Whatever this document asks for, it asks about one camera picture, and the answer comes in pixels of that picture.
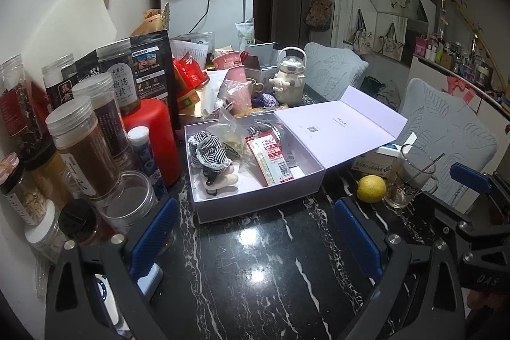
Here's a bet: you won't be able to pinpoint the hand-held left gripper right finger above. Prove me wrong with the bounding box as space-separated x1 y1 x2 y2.
334 197 467 340

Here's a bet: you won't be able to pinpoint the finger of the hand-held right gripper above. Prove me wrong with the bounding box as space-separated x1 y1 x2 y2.
449 163 510 213
432 200 510 257

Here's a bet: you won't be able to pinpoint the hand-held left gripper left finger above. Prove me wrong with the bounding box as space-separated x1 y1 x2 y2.
45 197 181 340

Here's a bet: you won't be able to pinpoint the lace-trimmed gingham scrunchie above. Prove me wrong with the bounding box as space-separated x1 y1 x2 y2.
187 129 234 175

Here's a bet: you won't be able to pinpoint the lavender gift box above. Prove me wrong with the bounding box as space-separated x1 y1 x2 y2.
184 85 409 224

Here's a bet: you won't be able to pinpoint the red white snack packet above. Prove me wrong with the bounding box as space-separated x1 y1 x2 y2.
244 135 295 188

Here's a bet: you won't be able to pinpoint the silver foil packet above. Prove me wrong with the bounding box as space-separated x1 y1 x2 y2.
261 121 297 165

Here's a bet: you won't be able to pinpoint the clear zip bag white snacks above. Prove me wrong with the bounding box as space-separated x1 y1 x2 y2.
209 107 250 159

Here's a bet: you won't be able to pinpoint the light blue case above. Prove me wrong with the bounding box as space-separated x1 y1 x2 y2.
137 264 164 295

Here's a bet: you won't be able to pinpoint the metal spoon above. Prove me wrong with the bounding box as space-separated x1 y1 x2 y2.
414 153 446 181

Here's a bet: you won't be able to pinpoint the grey quilted chair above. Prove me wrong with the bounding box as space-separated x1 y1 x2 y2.
303 42 369 102
398 78 499 205

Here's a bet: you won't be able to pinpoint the wide clear plastic tub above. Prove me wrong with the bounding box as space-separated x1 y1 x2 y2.
96 170 160 237

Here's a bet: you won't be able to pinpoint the yellow lemon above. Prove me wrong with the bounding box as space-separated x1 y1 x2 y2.
356 175 387 204

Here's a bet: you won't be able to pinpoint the glass mug with cartoon print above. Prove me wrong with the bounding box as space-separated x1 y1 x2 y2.
384 144 439 210

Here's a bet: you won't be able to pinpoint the white medicine box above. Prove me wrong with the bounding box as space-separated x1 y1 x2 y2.
351 155 399 179

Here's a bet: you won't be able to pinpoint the white round-button device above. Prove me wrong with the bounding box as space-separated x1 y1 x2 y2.
93 274 120 329

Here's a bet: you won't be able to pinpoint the blue white tablet tube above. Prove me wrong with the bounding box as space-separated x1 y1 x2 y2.
127 126 168 199

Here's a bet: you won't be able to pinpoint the dark-capped spice bottle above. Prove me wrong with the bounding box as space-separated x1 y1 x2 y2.
58 199 104 247

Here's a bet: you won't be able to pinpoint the small white blue box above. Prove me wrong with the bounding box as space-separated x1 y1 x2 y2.
375 146 403 159

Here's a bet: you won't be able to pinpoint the metal handrail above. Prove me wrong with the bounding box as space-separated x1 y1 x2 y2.
414 53 510 113

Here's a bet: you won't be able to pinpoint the pink tags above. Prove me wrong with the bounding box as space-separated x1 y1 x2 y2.
446 76 479 104

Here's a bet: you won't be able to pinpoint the red plastic canister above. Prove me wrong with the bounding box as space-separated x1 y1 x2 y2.
121 98 182 187

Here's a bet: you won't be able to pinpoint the cluster of clear food jars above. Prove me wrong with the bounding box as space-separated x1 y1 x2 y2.
0 38 142 265

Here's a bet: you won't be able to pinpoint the row of small bottles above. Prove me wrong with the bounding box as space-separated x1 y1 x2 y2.
414 31 506 94

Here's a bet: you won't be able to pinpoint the dark green bag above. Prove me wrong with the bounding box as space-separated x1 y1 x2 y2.
361 76 387 98

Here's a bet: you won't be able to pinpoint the orange green snack packet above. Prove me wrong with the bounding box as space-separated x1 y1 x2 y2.
177 89 200 110

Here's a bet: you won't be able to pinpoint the white tote bag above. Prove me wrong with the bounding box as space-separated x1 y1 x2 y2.
343 9 373 54
376 22 407 60

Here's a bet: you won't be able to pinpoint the red snack bag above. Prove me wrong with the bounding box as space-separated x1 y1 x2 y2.
173 53 210 94

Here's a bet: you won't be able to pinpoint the pink cup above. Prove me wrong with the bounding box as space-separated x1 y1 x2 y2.
221 69 253 113

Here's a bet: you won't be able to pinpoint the white cartoon water bottle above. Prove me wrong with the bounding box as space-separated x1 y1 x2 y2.
269 46 307 105

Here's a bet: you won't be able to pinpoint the black printed pouch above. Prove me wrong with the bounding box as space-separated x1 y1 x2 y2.
129 30 182 126

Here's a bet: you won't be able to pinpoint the bamboo stick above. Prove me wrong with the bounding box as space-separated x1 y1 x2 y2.
432 0 499 58

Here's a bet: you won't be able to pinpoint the grey cardboard box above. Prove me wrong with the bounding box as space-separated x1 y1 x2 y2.
244 42 280 83

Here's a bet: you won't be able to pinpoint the green white pouch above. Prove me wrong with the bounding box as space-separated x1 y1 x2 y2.
235 19 256 52

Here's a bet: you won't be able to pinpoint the brown tote bag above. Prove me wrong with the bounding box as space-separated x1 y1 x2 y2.
303 0 333 32

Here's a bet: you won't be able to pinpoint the white foam board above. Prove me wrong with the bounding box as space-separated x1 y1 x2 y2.
20 0 118 74

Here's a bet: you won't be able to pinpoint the white mini fridge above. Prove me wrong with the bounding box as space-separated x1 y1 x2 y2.
160 0 255 46

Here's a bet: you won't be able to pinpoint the black power cable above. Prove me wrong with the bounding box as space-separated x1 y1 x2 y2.
188 0 218 35

